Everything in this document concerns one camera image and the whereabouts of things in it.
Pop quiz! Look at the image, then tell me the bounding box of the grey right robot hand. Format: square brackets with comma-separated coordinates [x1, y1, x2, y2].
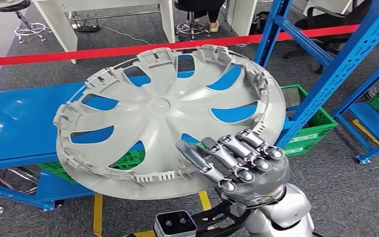
[176, 129, 292, 210]

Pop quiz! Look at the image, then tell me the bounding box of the grey plastic wheel hubcap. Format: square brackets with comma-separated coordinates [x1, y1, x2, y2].
[52, 44, 287, 201]

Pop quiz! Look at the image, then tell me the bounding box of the yellow floor tape strip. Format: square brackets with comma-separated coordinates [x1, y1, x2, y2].
[353, 119, 379, 166]
[198, 190, 212, 212]
[93, 194, 104, 237]

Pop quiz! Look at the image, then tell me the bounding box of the open green plastic crate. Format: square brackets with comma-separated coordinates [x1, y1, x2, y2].
[279, 84, 338, 157]

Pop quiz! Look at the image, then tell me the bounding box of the white desk panel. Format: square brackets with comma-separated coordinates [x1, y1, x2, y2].
[225, 0, 259, 37]

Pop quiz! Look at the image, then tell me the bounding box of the black office chair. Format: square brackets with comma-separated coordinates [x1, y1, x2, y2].
[282, 0, 373, 74]

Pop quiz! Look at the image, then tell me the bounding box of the person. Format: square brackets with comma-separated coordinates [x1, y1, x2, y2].
[176, 0, 226, 33]

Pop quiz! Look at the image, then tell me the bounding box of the black router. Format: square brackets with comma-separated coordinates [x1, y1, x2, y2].
[75, 23, 101, 33]

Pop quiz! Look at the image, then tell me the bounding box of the chrome stanchion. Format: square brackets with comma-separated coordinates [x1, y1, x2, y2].
[0, 165, 41, 195]

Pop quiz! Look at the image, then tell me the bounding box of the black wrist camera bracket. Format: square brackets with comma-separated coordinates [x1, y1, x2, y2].
[191, 199, 252, 237]

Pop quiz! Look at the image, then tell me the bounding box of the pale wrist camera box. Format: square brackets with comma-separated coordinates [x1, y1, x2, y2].
[153, 210, 198, 237]

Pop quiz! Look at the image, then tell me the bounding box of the white floor cable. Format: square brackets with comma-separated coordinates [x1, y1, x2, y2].
[100, 26, 152, 46]

